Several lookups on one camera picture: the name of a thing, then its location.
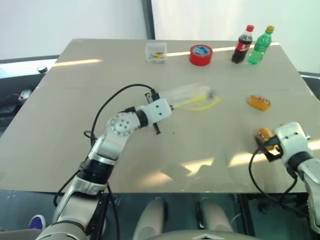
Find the blue shoe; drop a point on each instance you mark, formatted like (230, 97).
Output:
(37, 222)

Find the cola bottle red cap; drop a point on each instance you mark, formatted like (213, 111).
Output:
(242, 46)

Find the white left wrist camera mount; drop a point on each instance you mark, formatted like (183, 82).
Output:
(158, 111)

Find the small white device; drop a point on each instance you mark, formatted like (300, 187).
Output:
(25, 93)

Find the grey rounded robot leg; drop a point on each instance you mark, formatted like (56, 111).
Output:
(151, 217)
(216, 217)

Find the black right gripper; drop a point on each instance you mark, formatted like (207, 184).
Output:
(273, 142)

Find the green bottle yellow cap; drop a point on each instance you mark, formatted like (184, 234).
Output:
(260, 47)

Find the black table frame leg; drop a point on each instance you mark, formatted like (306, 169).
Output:
(246, 215)

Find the dark vertical wall post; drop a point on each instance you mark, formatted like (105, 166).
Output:
(148, 18)

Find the dark side bench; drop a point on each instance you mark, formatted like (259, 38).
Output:
(15, 82)

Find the red tape roll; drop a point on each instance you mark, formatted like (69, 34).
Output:
(200, 60)

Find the silver robot torso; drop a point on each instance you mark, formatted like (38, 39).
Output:
(200, 235)

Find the clear plastic zip bag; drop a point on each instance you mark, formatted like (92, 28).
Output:
(192, 96)

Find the small round black-white object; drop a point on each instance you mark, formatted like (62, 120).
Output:
(42, 69)

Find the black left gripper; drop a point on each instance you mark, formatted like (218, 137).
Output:
(150, 96)

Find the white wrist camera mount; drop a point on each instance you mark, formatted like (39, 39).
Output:
(292, 140)
(158, 111)

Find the clear plastic box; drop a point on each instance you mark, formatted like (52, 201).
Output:
(156, 48)

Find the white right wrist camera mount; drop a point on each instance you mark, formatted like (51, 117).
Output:
(292, 140)

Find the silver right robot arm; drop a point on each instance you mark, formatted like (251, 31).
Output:
(310, 172)

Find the small colourful clips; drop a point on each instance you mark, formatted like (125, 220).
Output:
(157, 55)

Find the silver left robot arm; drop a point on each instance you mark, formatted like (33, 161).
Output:
(117, 130)

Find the orange packaged snack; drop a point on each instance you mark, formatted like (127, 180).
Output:
(259, 102)
(265, 132)

